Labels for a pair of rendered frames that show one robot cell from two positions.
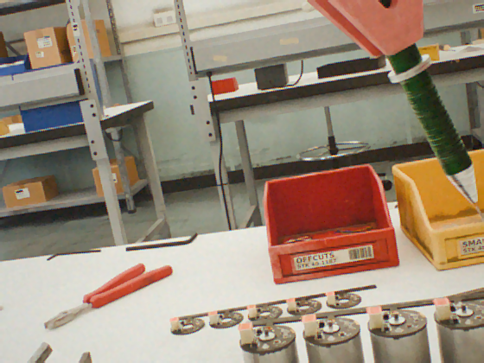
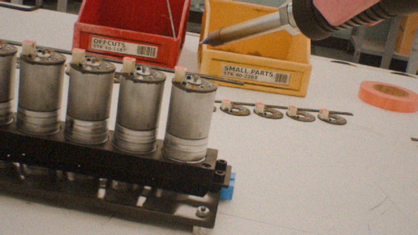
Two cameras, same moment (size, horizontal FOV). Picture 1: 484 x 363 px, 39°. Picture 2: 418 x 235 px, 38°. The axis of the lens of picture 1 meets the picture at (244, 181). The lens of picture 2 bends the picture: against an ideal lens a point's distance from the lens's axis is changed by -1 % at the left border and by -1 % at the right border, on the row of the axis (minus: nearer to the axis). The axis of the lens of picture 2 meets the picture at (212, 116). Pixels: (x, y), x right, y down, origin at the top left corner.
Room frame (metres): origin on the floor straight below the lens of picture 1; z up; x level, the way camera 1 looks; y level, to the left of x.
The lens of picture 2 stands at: (-0.06, -0.08, 0.91)
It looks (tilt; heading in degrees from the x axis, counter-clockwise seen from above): 19 degrees down; 353
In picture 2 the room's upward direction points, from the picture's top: 10 degrees clockwise
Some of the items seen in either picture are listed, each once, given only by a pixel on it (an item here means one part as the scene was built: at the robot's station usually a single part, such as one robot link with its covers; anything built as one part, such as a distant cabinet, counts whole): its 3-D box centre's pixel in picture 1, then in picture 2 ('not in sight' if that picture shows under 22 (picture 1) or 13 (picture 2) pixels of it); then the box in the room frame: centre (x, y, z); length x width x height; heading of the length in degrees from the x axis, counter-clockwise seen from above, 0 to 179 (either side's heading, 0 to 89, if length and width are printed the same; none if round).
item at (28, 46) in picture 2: (312, 325); (30, 47); (0.28, -0.02, 0.82); 0.01 x 0.01 x 0.01; 82
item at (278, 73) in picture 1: (271, 74); not in sight; (2.69, -0.18, 0.80); 0.15 x 0.12 x 0.10; 171
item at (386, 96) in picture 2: not in sight; (388, 96); (0.50, -0.31, 0.76); 0.06 x 0.06 x 0.01
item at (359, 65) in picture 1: (352, 66); not in sight; (2.71, -0.50, 0.77); 0.24 x 0.16 x 0.04; 65
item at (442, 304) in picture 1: (444, 308); (130, 65); (0.27, -0.07, 0.82); 0.01 x 0.01 x 0.01; 82
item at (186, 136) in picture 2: not in sight; (188, 125); (0.26, -0.11, 0.79); 0.02 x 0.02 x 0.05
